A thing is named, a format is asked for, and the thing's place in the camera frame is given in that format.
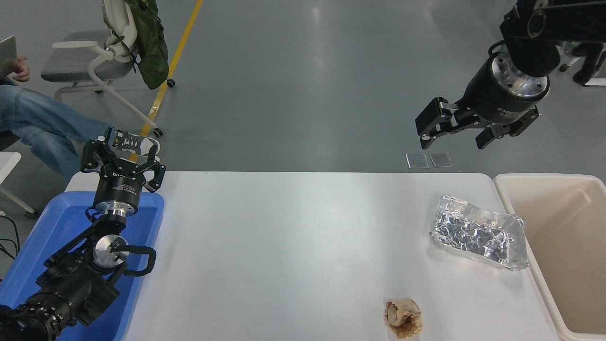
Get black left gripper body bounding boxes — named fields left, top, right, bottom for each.
left=93, top=169, right=144, bottom=209

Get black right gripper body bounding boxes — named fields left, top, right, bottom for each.
left=455, top=57, right=546, bottom=126

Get foil tray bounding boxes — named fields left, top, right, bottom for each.
left=429, top=193, right=529, bottom=271

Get person's hand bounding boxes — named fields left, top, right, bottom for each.
left=12, top=56, right=31, bottom=82

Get seated person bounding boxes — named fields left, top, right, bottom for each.
left=0, top=78, right=161, bottom=183

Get blue plastic tray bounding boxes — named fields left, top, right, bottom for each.
left=0, top=191, right=165, bottom=341

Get grey white office chair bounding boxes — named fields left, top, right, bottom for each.
left=40, top=0, right=177, bottom=139

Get standing person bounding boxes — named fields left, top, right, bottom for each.
left=570, top=42, right=606, bottom=87

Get dark green jacket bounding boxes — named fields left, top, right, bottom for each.
left=124, top=0, right=169, bottom=90

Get grey laptop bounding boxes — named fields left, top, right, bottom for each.
left=0, top=36, right=18, bottom=79

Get large pale bin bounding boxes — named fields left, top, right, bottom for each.
left=493, top=173, right=606, bottom=341

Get crumpled tan paper ball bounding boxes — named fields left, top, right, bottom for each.
left=384, top=298, right=423, bottom=340

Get black floor cables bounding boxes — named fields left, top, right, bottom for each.
left=0, top=215, right=20, bottom=261

